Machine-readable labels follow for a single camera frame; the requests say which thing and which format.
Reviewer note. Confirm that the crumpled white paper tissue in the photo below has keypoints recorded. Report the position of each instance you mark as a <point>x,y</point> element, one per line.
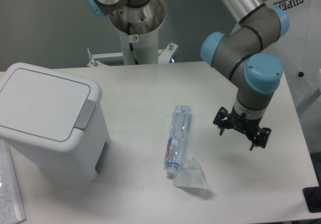
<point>191,175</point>

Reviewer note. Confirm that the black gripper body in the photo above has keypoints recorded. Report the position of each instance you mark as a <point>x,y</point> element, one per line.
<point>240,122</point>

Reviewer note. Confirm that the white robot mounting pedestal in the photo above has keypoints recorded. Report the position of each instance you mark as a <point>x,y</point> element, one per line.
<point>138,30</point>

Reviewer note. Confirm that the white trash can lid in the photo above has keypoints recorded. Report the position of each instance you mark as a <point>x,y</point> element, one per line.
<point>41,105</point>

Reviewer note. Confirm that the white printed umbrella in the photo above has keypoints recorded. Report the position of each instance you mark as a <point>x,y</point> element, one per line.
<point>299,50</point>

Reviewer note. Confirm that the clear plastic water bottle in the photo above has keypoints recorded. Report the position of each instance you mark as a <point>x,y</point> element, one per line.
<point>177,142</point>

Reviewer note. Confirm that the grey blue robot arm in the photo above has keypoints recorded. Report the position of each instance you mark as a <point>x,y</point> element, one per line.
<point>238,57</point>

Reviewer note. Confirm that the white plastic trash can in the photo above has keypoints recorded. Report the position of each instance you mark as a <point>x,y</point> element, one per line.
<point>83,152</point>

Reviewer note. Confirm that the white paper sheet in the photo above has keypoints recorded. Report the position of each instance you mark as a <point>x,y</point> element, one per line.
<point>12,208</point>

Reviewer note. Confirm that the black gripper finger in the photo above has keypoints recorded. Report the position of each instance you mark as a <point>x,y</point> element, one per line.
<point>259,138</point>
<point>222,120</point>

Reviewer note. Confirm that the black device at edge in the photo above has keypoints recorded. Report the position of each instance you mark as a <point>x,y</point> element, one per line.
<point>312,198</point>

